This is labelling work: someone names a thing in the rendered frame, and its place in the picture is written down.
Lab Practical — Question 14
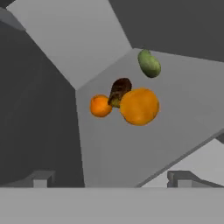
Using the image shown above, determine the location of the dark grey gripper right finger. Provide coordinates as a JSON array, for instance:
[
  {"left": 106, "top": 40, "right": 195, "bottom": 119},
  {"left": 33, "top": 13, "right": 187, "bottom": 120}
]
[{"left": 166, "top": 170, "right": 224, "bottom": 189}]

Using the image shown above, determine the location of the large orange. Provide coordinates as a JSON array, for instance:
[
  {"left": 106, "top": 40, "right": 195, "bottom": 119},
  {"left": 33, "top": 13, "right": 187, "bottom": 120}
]
[{"left": 119, "top": 87, "right": 161, "bottom": 127}]

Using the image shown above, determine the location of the grey fridge freezer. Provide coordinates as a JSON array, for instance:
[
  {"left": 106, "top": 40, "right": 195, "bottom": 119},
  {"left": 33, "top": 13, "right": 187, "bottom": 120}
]
[{"left": 5, "top": 0, "right": 224, "bottom": 189}]

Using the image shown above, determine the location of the small orange tangerine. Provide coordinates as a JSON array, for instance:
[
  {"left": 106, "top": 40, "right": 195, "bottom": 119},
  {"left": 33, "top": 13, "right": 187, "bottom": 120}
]
[{"left": 88, "top": 94, "right": 114, "bottom": 118}]

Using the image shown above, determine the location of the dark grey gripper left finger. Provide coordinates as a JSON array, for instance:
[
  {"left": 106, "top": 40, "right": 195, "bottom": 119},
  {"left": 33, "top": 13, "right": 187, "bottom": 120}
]
[{"left": 1, "top": 170, "right": 57, "bottom": 189}]

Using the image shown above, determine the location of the dark grey freezer door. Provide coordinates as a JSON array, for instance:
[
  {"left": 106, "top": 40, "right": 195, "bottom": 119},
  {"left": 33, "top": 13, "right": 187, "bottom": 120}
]
[{"left": 0, "top": 20, "right": 86, "bottom": 189}]

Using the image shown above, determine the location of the green cucumber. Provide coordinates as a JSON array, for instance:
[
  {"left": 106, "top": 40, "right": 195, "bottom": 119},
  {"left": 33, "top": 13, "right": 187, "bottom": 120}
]
[{"left": 136, "top": 48, "right": 162, "bottom": 79}]

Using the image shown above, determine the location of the brown sweet potato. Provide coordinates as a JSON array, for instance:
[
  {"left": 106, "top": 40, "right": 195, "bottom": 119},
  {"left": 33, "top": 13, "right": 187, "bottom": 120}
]
[{"left": 107, "top": 77, "right": 133, "bottom": 109}]

